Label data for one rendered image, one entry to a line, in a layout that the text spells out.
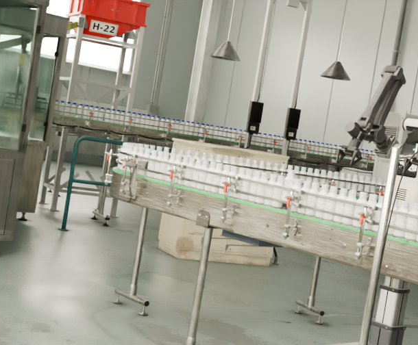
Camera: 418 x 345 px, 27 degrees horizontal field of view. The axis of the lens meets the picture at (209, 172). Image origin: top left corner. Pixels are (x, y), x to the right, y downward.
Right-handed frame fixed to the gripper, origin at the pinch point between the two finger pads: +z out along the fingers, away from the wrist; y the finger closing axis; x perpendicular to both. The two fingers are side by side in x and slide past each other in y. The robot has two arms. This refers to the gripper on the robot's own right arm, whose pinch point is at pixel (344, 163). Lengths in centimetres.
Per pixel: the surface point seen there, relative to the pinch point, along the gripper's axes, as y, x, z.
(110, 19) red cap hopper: -620, 175, -221
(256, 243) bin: -41, 11, 54
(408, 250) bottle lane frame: 79, -25, 48
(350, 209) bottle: 43, -29, 37
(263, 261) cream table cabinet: -322, 317, -20
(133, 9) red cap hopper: -614, 192, -251
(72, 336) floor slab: -119, -9, 149
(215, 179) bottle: -51, -31, 38
